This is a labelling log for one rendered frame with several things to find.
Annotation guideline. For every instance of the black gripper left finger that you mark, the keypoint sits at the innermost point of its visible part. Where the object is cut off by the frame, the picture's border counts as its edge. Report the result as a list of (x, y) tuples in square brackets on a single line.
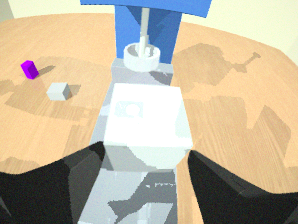
[(53, 194)]

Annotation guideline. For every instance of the small purple block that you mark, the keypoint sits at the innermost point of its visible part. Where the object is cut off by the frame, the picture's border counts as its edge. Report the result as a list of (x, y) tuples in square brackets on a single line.
[(30, 69)]

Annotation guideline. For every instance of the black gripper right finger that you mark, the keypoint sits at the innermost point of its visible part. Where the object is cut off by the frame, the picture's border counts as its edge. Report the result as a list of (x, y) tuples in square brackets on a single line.
[(225, 198)]

